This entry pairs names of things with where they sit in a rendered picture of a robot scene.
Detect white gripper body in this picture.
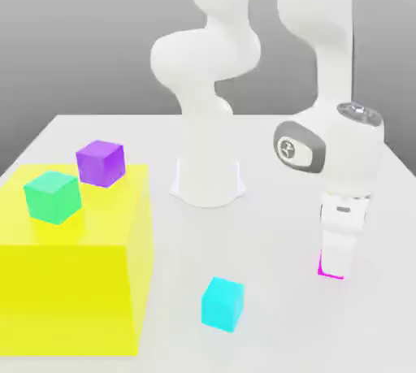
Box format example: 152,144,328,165
319,197,368,235

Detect small magenta cube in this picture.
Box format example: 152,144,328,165
317,248,345,280

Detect small cyan cube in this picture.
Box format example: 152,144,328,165
200,276,245,334

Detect small purple cube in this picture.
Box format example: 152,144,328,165
75,139,127,189

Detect small green cube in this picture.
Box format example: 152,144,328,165
23,170,83,226

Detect large yellow box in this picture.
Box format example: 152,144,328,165
0,163,154,357

